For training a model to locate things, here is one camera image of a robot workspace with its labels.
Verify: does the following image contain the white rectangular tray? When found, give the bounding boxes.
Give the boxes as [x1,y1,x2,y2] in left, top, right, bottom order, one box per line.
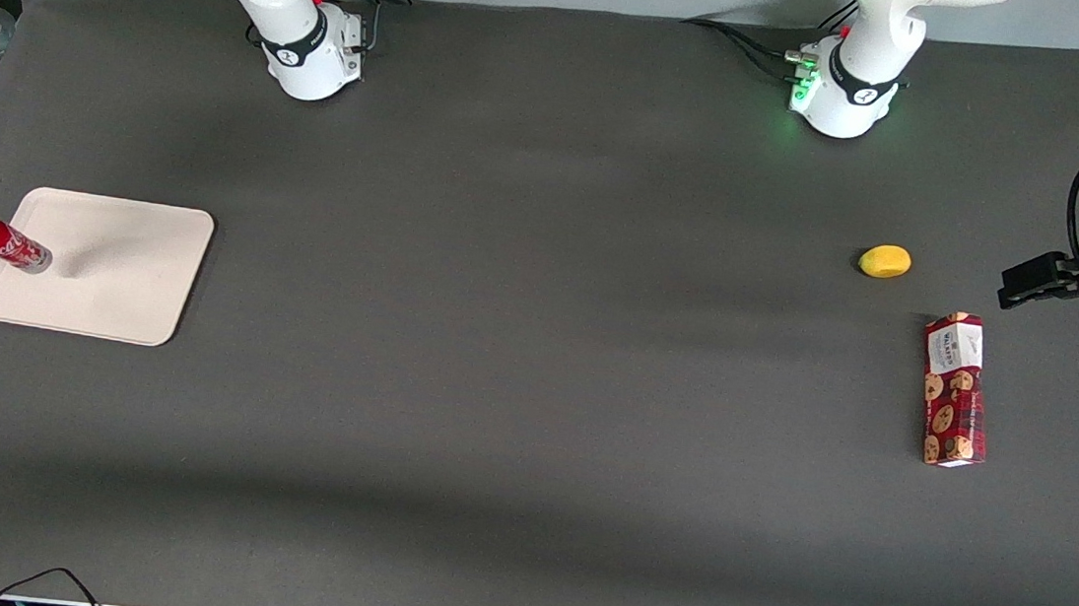
[0,182,218,352]

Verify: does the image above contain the red cookie box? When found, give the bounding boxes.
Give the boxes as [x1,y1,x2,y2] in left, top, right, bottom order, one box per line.
[911,308,1000,472]

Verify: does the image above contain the yellow lemon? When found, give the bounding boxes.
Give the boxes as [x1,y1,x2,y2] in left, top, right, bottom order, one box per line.
[857,242,914,281]

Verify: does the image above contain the black table edge cable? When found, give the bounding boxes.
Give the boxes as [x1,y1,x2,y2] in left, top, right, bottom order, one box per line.
[0,561,110,606]

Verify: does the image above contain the black left arm base cable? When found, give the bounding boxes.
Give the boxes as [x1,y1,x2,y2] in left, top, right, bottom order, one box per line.
[676,0,861,89]

